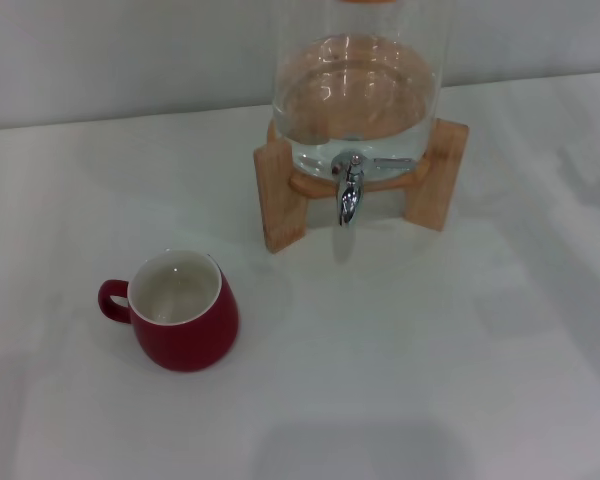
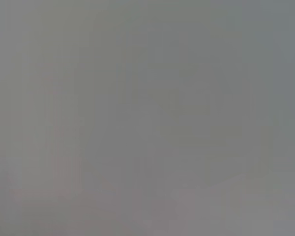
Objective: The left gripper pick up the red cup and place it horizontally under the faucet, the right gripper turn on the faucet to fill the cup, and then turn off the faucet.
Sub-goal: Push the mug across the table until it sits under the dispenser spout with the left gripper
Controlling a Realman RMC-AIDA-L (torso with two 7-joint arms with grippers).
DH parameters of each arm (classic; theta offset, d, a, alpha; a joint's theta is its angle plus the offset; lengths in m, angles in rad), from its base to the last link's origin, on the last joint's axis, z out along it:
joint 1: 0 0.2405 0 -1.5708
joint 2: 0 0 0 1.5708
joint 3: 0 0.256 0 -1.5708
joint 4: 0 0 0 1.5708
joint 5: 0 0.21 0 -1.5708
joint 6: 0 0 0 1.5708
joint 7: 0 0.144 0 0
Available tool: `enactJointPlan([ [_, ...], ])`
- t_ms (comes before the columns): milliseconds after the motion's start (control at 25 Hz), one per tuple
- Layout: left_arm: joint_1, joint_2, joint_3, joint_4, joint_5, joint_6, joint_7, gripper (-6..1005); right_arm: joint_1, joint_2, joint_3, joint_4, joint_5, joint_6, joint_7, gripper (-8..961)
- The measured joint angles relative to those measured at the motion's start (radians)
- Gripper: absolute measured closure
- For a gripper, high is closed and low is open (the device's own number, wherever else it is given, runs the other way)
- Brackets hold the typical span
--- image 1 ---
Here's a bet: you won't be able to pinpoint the wooden dispenser stand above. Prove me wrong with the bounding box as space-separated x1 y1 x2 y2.
252 117 470 255

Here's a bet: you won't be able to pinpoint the red ceramic cup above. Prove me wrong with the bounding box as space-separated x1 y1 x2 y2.
97 248 240 373

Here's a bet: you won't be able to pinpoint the glass water dispenser jar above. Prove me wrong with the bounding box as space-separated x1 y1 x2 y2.
271 0 451 180

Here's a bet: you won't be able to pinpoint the white patterned tablecloth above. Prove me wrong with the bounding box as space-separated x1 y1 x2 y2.
0 69 600 480

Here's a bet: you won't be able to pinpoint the chrome faucet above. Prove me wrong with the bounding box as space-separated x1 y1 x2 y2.
329 148 415 229

